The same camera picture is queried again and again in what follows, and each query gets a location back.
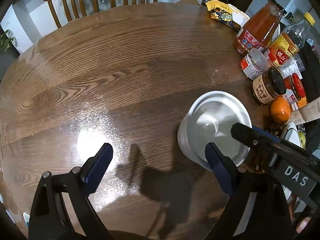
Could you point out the beaded wooden trivet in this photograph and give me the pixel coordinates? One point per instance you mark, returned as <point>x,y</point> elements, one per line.
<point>275,128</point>

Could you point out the yellow snack packet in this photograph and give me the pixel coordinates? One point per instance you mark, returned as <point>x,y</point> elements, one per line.
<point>225,15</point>

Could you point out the green apple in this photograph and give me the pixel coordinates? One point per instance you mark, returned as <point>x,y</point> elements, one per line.
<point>302,140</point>

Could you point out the clear plastic cup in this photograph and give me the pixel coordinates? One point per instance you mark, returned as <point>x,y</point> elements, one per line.
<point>292,65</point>

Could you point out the orange mandarin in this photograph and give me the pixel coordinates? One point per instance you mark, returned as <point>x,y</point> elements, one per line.
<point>302,102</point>
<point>280,110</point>

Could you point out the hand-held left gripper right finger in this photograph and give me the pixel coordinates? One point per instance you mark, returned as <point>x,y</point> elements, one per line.
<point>220,170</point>

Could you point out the small red label jar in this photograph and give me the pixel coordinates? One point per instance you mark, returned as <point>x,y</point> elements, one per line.
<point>252,65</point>

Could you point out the blue rimmed square plate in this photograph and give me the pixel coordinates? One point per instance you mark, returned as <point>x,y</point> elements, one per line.
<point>287,192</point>

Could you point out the yellow capped vinegar bottle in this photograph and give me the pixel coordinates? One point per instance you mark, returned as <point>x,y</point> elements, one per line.
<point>282,50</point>

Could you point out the black jacket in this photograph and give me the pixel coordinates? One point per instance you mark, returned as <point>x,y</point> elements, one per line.
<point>312,75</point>

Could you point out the brown sauce jar dark lid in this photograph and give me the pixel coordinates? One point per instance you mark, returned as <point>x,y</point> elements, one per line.
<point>265,90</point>

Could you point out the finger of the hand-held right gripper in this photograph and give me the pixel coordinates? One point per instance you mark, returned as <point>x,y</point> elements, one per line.
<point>272,136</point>
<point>247,135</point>

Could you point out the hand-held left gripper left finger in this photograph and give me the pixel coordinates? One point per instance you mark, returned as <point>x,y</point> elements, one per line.
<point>100,165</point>

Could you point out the cream coloured tube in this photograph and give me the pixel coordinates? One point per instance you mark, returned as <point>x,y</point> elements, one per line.
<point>310,112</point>

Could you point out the cardboard box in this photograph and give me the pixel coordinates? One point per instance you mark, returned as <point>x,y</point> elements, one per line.
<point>187,0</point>

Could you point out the orange sauce glass bottle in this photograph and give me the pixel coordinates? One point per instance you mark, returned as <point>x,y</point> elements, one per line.
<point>257,27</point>

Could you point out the trailing green plant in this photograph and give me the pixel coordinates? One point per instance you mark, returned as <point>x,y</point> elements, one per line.
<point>7,41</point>

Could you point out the person's right hand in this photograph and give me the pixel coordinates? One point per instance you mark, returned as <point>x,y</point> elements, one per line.
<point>303,226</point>

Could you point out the red lid sauce jar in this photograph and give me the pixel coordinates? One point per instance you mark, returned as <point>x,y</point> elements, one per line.
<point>296,85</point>

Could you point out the white cylindrical cup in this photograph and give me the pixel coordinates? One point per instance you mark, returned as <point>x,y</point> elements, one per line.
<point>212,115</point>

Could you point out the white bowl with blue rim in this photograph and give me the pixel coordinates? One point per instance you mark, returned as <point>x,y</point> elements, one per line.
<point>292,132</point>

